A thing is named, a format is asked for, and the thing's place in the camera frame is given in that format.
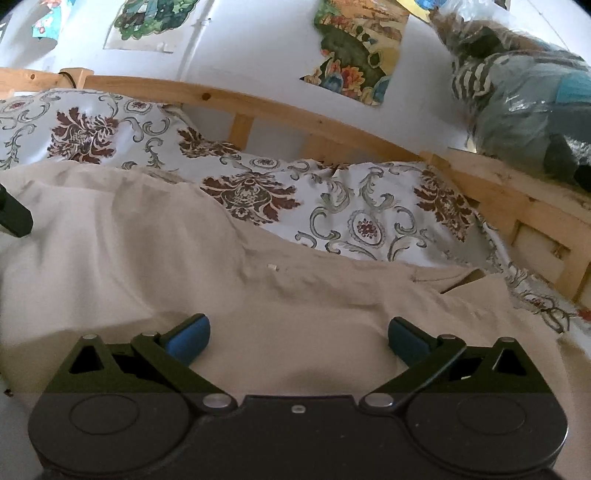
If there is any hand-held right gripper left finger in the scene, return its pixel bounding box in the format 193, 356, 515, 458
50, 314, 238, 412

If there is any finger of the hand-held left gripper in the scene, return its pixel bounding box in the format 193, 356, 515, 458
0, 184, 34, 239

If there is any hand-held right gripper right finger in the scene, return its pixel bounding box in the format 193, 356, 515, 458
360, 316, 555, 412

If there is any beige hooded jacket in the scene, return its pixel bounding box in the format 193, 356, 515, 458
0, 161, 577, 400

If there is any clear plastic bag of clothes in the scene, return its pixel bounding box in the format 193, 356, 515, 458
428, 0, 591, 186

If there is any floral printed bed blanket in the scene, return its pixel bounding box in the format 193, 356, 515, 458
0, 88, 591, 334

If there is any orange-haired cartoon wall poster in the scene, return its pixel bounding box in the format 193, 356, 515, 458
31, 0, 75, 43

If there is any blond cartoon figure wall poster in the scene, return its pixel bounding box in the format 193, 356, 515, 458
103, 0, 205, 54

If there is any wooden bed frame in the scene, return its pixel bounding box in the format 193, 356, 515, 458
0, 67, 591, 305

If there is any white wall conduit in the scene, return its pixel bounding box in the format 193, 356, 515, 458
178, 0, 214, 80

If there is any landscape wall poster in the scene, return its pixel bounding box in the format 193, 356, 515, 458
301, 0, 413, 110

